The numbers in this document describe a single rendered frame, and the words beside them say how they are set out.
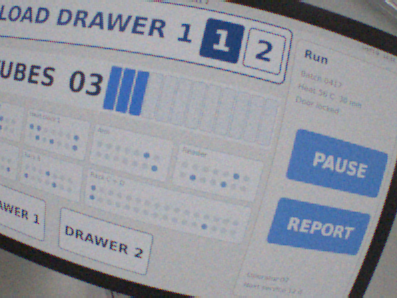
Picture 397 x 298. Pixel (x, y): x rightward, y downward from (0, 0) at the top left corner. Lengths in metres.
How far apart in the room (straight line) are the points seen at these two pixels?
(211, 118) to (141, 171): 0.07
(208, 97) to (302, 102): 0.08
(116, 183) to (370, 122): 0.23
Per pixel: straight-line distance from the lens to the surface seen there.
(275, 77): 0.34
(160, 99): 0.35
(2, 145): 0.41
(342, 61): 0.36
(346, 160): 0.36
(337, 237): 0.38
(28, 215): 0.41
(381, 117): 0.37
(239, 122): 0.34
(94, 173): 0.37
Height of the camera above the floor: 1.35
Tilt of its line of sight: 50 degrees down
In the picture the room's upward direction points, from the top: 11 degrees clockwise
